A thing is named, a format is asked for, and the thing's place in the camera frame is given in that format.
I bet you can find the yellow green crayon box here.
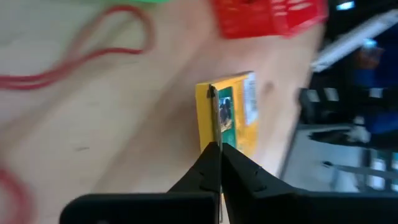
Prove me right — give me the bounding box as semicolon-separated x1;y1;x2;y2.
195;70;259;160

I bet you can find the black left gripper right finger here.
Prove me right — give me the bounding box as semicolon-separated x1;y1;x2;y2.
222;142;398;224

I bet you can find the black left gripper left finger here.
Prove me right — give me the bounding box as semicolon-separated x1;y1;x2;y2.
58;141;222;224

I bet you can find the red rubber band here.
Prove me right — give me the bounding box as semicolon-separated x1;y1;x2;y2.
0;167;34;224
0;4;156;91

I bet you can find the red plastic basket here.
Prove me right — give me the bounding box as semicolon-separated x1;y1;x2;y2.
211;0;330;40

